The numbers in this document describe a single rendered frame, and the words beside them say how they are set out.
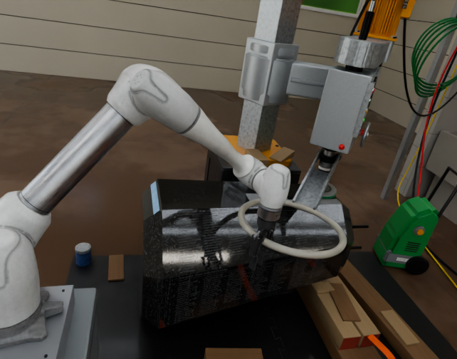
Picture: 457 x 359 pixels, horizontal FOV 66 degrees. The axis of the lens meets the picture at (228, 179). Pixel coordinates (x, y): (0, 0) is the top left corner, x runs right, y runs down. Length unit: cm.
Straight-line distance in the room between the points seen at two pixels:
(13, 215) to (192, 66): 694
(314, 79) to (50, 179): 187
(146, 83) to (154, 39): 680
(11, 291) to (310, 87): 210
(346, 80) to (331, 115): 19
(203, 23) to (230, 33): 61
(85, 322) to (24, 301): 25
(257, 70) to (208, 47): 546
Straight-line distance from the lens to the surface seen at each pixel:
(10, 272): 100
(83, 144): 110
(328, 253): 146
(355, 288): 273
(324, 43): 869
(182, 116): 96
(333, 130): 198
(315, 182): 199
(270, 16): 248
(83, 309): 128
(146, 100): 94
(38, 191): 114
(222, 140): 108
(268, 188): 127
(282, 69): 244
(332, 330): 228
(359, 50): 189
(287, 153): 265
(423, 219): 306
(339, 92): 194
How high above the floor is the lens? 173
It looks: 26 degrees down
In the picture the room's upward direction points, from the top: 9 degrees clockwise
